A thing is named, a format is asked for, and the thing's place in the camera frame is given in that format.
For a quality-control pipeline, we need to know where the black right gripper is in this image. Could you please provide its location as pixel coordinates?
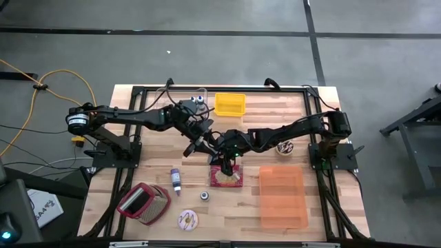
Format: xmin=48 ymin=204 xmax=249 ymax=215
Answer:
xmin=215 ymin=130 xmax=247 ymax=176

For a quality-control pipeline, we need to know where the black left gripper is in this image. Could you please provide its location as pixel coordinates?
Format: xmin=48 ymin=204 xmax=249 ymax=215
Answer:
xmin=183 ymin=118 xmax=225 ymax=158

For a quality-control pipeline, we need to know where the red popcorn bag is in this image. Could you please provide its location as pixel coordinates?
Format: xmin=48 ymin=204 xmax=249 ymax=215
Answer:
xmin=209 ymin=164 xmax=245 ymax=189

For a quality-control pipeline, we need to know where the small patterned bowl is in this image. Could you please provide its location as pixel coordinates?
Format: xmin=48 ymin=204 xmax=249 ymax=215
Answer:
xmin=274 ymin=139 xmax=295 ymax=157

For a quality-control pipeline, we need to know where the lavender frosted toy donut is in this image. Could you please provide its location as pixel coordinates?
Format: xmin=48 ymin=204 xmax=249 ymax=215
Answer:
xmin=176 ymin=209 xmax=200 ymax=232

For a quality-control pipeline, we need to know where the yellow plastic basket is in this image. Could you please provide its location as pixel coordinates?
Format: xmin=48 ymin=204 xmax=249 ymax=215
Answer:
xmin=214 ymin=92 xmax=247 ymax=118

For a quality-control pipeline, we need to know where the clear plastic bin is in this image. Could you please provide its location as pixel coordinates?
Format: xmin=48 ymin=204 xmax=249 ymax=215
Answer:
xmin=154 ymin=87 xmax=209 ymax=113

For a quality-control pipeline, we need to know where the red steel box grater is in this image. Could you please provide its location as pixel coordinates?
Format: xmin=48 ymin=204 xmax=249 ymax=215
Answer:
xmin=116 ymin=182 xmax=172 ymax=227

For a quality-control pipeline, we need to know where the white box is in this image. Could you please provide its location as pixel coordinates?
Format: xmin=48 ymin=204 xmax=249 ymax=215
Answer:
xmin=26 ymin=188 xmax=65 ymax=229

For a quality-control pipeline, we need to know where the grey metal stand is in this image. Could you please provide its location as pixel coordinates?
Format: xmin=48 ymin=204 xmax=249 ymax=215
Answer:
xmin=378 ymin=84 xmax=441 ymax=200

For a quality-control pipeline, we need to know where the black computer tower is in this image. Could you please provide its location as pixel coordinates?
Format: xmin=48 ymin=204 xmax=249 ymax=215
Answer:
xmin=0 ymin=156 xmax=44 ymax=244

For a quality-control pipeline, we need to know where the black floor bar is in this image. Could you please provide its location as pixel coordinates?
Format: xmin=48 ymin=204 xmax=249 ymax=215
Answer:
xmin=0 ymin=71 xmax=39 ymax=82

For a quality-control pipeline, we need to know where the black table frame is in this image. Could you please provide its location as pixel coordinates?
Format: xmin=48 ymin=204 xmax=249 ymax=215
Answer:
xmin=77 ymin=85 xmax=371 ymax=242

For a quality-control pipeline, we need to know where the white cable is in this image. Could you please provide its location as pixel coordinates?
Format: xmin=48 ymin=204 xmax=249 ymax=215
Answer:
xmin=29 ymin=156 xmax=94 ymax=175

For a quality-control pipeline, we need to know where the yellow extension cable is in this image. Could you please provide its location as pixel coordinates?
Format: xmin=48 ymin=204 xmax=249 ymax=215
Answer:
xmin=0 ymin=58 xmax=99 ymax=158

